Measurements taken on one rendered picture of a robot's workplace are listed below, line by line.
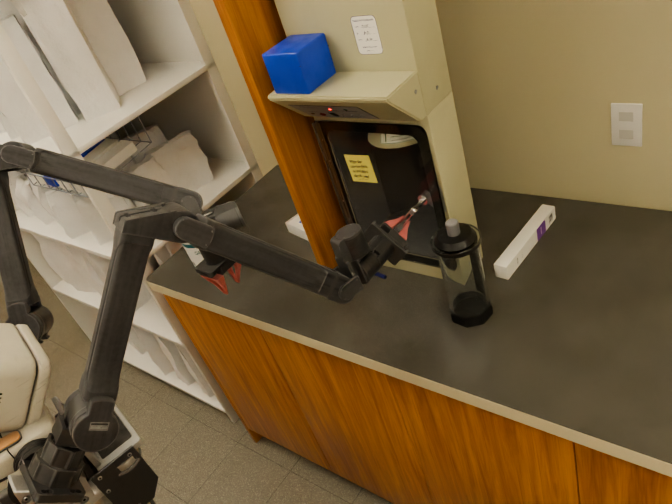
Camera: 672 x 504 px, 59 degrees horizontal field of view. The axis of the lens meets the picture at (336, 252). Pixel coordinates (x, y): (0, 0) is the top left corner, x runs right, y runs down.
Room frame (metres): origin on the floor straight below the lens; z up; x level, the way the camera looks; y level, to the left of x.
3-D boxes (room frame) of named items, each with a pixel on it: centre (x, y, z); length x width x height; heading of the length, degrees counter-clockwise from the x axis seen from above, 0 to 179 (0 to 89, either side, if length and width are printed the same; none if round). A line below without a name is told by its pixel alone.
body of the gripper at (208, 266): (1.25, 0.28, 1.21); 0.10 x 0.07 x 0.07; 132
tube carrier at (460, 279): (1.02, -0.25, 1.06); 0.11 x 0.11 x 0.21
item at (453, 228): (1.02, -0.25, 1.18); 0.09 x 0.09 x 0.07
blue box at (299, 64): (1.27, -0.07, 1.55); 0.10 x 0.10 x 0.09; 42
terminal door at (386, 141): (1.24, -0.16, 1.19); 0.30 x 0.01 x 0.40; 41
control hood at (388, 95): (1.20, -0.12, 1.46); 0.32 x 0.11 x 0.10; 42
